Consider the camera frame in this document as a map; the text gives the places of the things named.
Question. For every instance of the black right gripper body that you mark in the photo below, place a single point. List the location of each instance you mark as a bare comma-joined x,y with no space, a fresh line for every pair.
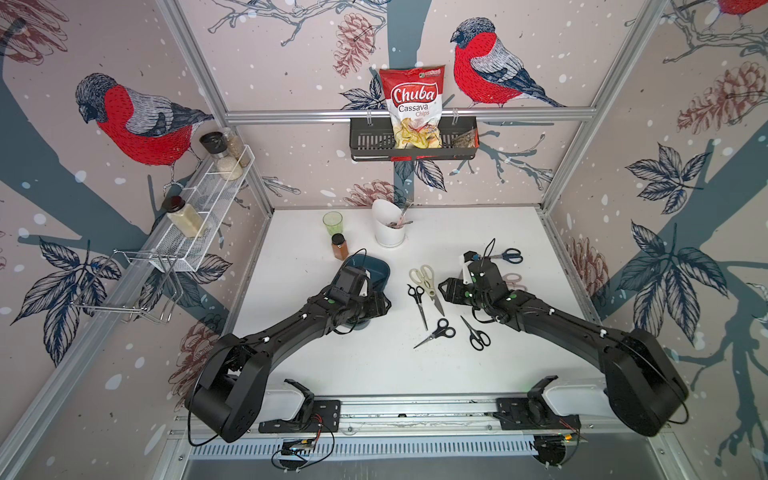
464,294

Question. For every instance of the blue handled scissors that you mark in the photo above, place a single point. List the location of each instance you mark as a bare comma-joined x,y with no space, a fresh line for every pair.
511,255

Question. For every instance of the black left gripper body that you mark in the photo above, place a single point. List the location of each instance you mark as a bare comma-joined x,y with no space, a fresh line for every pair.
366,306

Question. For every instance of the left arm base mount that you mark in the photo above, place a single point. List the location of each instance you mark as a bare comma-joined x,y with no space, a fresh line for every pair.
291,407

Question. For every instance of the white wire wall shelf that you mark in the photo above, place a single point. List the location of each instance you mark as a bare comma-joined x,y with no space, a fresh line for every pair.
210,195

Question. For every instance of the glass jar behind on shelf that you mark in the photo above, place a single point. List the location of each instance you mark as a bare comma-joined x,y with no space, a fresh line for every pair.
235,146

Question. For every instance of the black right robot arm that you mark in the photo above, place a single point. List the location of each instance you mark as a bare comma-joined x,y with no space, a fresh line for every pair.
643,387

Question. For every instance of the green glass cup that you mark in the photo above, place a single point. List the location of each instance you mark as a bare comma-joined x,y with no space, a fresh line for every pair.
333,222

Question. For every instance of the orange spice jar black lid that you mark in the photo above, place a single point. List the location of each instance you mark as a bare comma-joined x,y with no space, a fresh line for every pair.
339,246

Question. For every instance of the teal storage box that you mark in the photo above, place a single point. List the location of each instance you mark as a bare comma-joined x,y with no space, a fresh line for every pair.
378,272

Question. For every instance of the black wall basket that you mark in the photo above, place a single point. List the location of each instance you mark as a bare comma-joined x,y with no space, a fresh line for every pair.
379,140

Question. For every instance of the fork in holder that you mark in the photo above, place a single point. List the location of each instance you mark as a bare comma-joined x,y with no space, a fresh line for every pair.
400,221

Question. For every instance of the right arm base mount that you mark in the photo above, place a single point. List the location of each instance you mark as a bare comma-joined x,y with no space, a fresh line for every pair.
529,411

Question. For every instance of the pale spice jar lying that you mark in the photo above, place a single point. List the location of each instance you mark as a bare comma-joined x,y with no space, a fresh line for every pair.
186,219

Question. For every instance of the red Chuba chips bag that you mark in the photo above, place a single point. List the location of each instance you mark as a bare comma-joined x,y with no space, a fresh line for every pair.
414,101

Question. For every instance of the white utensil holder cup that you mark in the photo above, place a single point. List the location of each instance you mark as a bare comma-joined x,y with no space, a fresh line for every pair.
386,217

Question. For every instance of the pink handled scissors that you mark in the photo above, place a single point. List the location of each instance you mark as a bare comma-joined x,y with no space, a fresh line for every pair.
514,281

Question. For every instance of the metal wire rack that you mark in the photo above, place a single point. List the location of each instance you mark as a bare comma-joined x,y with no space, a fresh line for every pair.
135,285

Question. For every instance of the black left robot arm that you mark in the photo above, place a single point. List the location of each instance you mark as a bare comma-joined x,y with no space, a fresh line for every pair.
229,392

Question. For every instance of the cream handled scissors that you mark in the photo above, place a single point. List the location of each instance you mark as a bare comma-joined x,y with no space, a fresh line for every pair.
424,276

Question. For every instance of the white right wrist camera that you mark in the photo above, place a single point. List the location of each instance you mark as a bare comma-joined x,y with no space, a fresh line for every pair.
467,259

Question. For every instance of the small black scissors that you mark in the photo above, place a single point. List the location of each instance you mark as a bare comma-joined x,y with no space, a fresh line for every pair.
416,293

